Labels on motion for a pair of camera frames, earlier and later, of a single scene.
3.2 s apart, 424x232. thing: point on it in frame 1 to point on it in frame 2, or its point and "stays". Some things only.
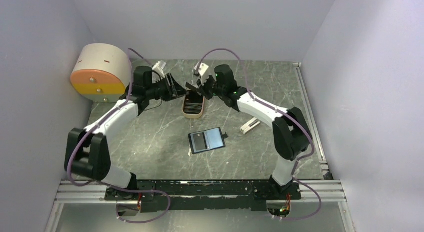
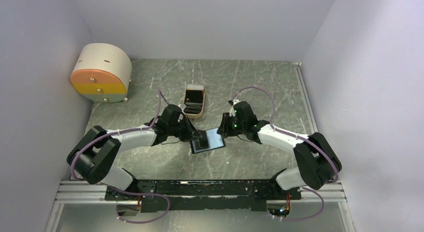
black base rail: x=176 y=195 stays
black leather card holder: x=205 y=141 stays
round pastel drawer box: x=102 y=72 stays
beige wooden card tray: x=193 y=105 stays
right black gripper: x=202 y=88 to x=225 y=130
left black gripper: x=174 y=90 to x=191 y=132
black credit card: x=190 y=86 to x=201 y=143
